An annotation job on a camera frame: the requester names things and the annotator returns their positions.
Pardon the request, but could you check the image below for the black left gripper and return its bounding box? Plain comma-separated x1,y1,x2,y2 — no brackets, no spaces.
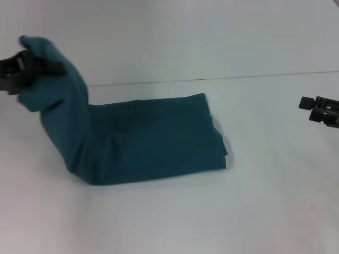
0,49,67,96

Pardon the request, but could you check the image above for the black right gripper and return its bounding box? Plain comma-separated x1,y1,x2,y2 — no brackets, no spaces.
298,96,339,128

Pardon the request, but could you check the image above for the teal T-shirt with FREE! print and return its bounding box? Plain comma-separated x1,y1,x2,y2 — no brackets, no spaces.
17,35,229,186

